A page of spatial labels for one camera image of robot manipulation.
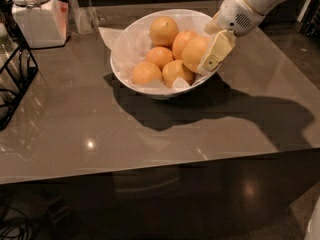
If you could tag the front left orange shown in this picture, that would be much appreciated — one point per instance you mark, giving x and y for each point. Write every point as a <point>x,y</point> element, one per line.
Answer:
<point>146,72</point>

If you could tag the centre small orange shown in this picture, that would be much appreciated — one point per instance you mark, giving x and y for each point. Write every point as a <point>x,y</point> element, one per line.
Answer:
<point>160,56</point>

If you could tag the white jar with clamp lid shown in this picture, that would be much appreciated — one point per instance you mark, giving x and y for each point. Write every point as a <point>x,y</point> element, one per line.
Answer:
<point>43,23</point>

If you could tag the front middle orange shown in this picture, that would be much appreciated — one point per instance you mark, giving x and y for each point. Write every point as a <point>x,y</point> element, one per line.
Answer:
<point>174,70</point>

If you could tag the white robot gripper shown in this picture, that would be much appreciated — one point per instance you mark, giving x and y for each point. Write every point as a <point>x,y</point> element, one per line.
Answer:
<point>237,13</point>

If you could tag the white paper bowl liner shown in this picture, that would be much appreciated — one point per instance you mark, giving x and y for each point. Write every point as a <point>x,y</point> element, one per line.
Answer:
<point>128,49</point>

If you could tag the white ceramic bowl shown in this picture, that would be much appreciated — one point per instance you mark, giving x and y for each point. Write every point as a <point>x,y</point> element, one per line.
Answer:
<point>156,90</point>

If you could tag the black wire rack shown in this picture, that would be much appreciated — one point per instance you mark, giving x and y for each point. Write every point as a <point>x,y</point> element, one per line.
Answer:
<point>18,66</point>

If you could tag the large orange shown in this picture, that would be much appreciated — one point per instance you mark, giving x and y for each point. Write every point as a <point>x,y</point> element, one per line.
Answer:
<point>194,51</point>

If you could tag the middle back orange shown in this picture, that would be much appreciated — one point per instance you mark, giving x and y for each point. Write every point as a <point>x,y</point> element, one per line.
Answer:
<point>181,41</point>

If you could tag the clear acrylic stand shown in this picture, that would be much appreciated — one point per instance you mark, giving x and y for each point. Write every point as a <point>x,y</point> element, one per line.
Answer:
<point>85,18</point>

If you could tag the top orange in bowl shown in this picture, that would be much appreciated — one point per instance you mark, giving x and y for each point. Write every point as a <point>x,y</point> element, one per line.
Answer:
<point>163,31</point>

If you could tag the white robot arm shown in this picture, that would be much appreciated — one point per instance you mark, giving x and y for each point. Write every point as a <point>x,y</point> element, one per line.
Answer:
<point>263,7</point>

